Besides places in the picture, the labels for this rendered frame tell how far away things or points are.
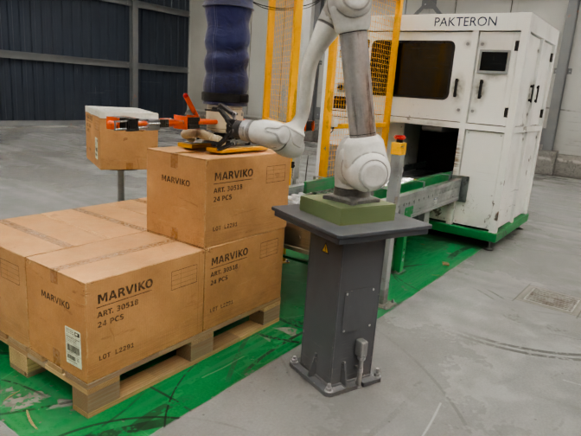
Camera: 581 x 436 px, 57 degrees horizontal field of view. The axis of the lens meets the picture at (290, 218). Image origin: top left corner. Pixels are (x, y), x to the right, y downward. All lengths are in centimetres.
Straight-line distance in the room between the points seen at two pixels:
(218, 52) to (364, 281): 122
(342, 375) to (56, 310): 120
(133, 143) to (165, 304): 186
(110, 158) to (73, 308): 195
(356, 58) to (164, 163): 102
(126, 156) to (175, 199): 151
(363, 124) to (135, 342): 124
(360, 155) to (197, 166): 75
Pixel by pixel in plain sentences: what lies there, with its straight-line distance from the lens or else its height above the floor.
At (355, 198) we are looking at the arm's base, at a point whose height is 84.
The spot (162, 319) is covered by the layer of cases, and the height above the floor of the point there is 29.
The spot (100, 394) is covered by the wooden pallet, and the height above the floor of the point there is 8.
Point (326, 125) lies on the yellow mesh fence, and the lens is 417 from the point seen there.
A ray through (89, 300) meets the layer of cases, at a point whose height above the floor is 47.
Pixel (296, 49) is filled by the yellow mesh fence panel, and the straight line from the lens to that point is 378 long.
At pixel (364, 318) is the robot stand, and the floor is 31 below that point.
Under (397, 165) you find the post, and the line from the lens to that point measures 315.
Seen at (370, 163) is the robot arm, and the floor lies 102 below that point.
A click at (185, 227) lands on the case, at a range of 245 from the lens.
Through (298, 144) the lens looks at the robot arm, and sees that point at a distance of 223.
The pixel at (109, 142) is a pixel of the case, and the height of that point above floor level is 81.
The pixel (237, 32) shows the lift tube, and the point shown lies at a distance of 256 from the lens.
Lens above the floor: 126
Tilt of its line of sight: 14 degrees down
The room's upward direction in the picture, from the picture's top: 4 degrees clockwise
